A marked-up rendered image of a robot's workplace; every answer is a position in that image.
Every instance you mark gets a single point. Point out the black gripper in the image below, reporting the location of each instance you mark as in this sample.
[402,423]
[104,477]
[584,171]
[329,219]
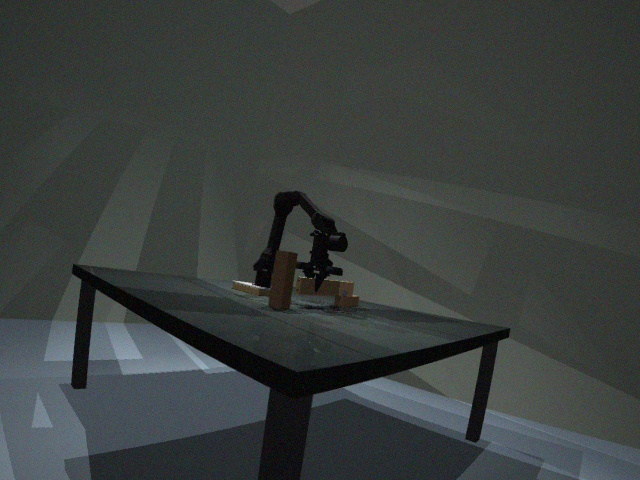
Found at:
[318,258]

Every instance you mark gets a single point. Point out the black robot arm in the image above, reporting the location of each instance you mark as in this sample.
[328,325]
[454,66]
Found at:
[283,205]

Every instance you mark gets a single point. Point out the long wooden rail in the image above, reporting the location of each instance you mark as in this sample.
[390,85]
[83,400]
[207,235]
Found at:
[306,286]

